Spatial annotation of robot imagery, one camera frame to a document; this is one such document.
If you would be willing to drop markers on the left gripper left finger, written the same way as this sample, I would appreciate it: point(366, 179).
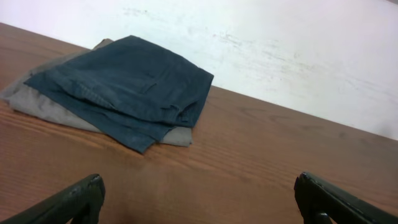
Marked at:
point(79, 203)

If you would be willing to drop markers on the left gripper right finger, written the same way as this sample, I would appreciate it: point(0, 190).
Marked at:
point(322, 202)

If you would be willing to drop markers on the folded navy blue shorts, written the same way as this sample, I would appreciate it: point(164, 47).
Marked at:
point(131, 89)

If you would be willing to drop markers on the folded grey shorts under navy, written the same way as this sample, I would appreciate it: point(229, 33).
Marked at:
point(25, 99)

